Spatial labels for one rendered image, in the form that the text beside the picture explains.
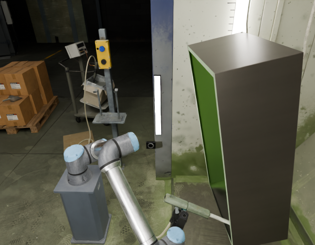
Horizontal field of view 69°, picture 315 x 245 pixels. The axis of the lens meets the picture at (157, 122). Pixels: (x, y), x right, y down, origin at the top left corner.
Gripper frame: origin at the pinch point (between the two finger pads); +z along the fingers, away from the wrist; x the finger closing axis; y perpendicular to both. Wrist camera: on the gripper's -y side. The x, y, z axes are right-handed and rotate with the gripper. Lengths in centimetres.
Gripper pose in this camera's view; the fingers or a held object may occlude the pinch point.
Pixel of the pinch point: (180, 205)
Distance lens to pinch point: 161.3
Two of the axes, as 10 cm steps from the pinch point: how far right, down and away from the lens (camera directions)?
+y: -3.3, 8.0, 5.0
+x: 9.3, 3.6, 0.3
